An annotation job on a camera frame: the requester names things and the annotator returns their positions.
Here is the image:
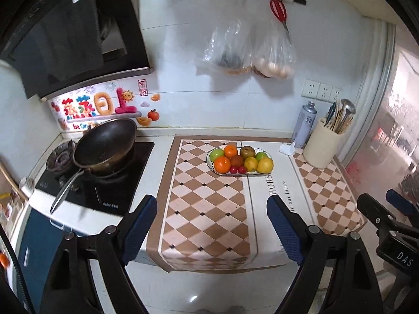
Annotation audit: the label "white patterned oval plate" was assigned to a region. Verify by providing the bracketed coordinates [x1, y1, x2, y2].
[206, 147, 273, 178]

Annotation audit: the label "black wok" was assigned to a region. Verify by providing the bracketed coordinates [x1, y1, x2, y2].
[50, 118, 137, 214]

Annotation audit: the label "brown checked table mat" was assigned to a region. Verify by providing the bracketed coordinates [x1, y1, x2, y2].
[146, 135, 368, 273]

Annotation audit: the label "bundle of chopsticks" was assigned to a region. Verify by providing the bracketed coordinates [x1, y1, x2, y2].
[332, 106, 355, 134]

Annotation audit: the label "cast iron burner grate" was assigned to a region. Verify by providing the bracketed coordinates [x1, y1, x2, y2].
[46, 139, 77, 175]

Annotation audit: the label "silver spray can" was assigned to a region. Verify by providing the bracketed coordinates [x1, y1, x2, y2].
[292, 101, 317, 148]

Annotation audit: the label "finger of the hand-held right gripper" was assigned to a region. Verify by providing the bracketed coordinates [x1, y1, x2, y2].
[356, 194, 398, 235]
[385, 189, 419, 218]

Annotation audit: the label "yellow lemon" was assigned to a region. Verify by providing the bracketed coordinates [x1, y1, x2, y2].
[256, 157, 274, 174]

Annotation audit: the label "clear plastic bag dark contents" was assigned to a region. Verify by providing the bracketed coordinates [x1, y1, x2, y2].
[196, 0, 252, 76]

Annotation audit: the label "colourful wall sticker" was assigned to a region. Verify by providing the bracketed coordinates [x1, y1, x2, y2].
[49, 78, 162, 131]

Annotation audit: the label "clear plastic bag of eggs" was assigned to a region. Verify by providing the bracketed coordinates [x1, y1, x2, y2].
[250, 16, 297, 80]

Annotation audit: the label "dark handled utensil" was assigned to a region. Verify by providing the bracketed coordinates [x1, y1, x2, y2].
[324, 101, 338, 128]

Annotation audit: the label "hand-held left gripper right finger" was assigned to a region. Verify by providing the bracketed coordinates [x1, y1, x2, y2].
[266, 194, 383, 314]

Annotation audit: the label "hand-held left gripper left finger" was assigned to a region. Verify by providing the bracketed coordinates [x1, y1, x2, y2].
[38, 194, 158, 314]

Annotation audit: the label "black gas stove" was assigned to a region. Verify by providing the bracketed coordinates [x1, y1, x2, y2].
[34, 141, 155, 216]

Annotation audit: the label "red handled scissors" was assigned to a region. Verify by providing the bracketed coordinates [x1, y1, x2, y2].
[269, 0, 292, 41]

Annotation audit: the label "blue cabinet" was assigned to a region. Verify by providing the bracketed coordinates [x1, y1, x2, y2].
[13, 208, 86, 314]

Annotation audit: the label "sliding glass door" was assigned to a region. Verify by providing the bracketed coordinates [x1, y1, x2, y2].
[344, 20, 419, 203]

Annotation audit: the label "metal spoon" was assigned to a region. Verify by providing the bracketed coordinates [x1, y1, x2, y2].
[340, 99, 356, 118]

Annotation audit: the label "black range hood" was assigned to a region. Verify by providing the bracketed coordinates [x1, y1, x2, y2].
[0, 0, 154, 100]

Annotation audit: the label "cream utensil holder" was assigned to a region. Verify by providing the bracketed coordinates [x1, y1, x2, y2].
[303, 117, 348, 169]

